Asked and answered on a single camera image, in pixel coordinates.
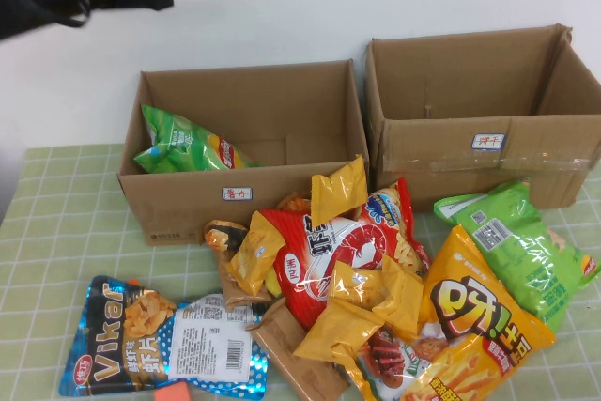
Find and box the small green chip bag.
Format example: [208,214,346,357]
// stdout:
[133,103,264,176]

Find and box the yellow biscuit packet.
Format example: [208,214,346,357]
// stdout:
[224,210,287,298]
[293,297,386,365]
[309,154,370,228]
[328,259,393,313]
[372,254,425,341]

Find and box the orange white meat snack bag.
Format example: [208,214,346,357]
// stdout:
[328,325,452,401]

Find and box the large orange fries snack bag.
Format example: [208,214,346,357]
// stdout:
[401,224,558,401]

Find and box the wide open cardboard box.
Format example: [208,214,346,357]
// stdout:
[116,58,371,247]

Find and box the white sticker with red writing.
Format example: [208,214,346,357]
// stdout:
[222,186,254,202]
[471,132,506,150]

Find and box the green checked tablecloth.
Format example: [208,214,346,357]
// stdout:
[0,143,601,401]

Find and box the orange crisps bag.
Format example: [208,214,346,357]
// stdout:
[276,191,314,212]

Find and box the brown nut bar packet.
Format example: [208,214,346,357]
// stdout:
[216,245,274,312]

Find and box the small pale yellow packet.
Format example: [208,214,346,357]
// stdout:
[265,269,284,298]

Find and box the taped open cardboard box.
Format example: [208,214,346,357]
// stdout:
[363,23,601,210]

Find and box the red shrimp cracker bag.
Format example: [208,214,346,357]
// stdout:
[257,177,431,332]

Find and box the blue bag with white label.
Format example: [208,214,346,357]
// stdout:
[162,292,270,395]

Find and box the blue Vikar shrimp chip bag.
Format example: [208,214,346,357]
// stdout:
[58,274,182,397]

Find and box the plain brown paper packet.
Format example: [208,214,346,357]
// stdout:
[246,297,351,401]

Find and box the orange rectangular block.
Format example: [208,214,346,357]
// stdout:
[152,381,193,401]

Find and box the large green chip bag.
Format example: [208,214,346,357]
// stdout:
[432,178,601,334]

